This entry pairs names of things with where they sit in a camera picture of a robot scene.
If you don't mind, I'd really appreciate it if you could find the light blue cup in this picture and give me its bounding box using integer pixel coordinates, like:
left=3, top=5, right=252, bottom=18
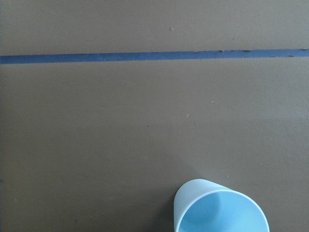
left=173, top=179, right=270, bottom=232

